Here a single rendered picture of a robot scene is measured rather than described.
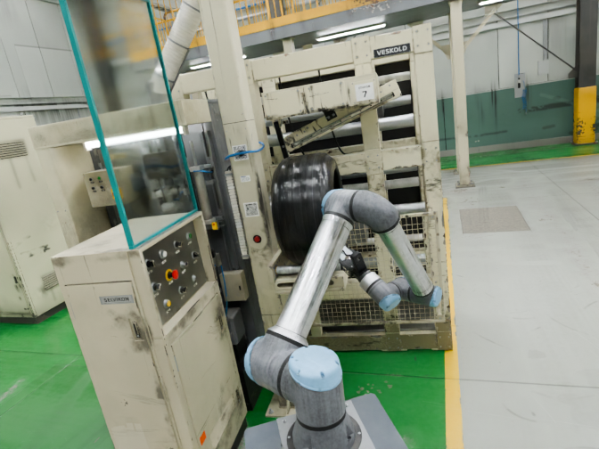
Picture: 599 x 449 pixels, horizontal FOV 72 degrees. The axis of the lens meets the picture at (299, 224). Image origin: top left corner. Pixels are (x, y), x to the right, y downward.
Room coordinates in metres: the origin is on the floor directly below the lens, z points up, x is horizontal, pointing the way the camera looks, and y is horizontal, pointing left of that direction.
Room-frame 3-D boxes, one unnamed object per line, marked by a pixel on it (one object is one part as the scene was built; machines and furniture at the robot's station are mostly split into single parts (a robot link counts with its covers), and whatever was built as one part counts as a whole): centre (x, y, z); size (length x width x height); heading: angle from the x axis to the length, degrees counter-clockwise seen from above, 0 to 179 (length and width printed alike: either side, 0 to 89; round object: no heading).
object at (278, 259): (2.12, 0.13, 0.90); 0.40 x 0.03 x 0.10; 166
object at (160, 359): (1.77, 0.72, 0.63); 0.56 x 0.41 x 1.27; 166
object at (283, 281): (1.94, 0.00, 0.84); 0.36 x 0.09 x 0.06; 76
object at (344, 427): (1.04, 0.03, 0.75); 0.19 x 0.19 x 0.10
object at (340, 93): (2.33, -0.23, 1.71); 0.61 x 0.25 x 0.15; 76
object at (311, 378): (1.05, 0.03, 0.89); 0.17 x 0.15 x 0.18; 44
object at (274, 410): (2.12, 0.21, 0.02); 0.27 x 0.27 x 0.04; 76
